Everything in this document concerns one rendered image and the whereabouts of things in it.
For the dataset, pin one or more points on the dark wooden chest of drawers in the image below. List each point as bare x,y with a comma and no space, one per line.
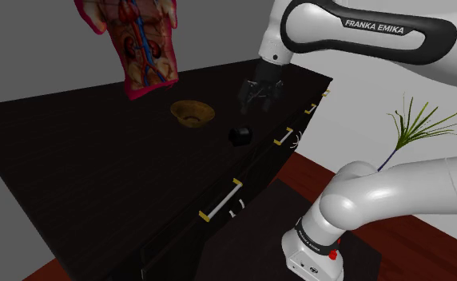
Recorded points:
96,163

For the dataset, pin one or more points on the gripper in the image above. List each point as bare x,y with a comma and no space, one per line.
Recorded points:
266,76

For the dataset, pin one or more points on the green grass plant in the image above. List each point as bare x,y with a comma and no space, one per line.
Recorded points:
415,130

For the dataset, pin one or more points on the small black cup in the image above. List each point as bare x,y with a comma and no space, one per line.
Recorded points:
240,136

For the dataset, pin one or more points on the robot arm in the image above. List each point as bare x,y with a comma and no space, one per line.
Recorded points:
372,190

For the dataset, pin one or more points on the anatomical torso model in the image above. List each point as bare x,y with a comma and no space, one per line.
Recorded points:
143,43

